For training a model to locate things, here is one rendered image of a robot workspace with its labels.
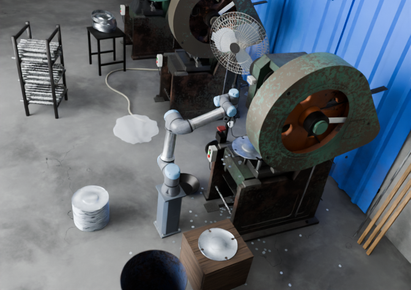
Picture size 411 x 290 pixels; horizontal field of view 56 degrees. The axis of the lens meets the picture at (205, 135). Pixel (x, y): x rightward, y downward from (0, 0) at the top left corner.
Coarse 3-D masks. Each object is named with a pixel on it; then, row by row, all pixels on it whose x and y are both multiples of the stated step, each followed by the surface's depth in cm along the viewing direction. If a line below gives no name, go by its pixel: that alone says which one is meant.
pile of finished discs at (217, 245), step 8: (208, 232) 290; (216, 232) 291; (224, 232) 292; (200, 240) 283; (208, 240) 284; (216, 240) 284; (224, 240) 285; (232, 240) 287; (200, 248) 278; (208, 248) 278; (216, 248) 279; (224, 248) 280; (232, 248) 281; (208, 256) 273; (216, 256) 274; (224, 256) 275; (232, 256) 275
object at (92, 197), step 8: (80, 192) 321; (88, 192) 322; (96, 192) 323; (104, 192) 324; (72, 200) 313; (80, 200) 314; (88, 200) 314; (96, 200) 316; (104, 200) 317; (80, 208) 308; (88, 208) 309; (96, 208) 310
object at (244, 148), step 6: (240, 138) 318; (246, 138) 319; (234, 144) 310; (240, 144) 311; (246, 144) 311; (240, 150) 306; (246, 150) 306; (252, 150) 306; (246, 156) 300; (252, 156) 301; (258, 156) 302
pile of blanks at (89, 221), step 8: (72, 208) 318; (104, 208) 314; (80, 216) 310; (88, 216) 309; (96, 216) 312; (104, 216) 319; (80, 224) 318; (88, 224) 315; (96, 224) 317; (104, 224) 324
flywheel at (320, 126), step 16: (320, 96) 245; (336, 96) 251; (304, 112) 247; (320, 112) 245; (336, 112) 260; (304, 128) 250; (320, 128) 243; (336, 128) 269; (288, 144) 262; (304, 144) 269; (320, 144) 272
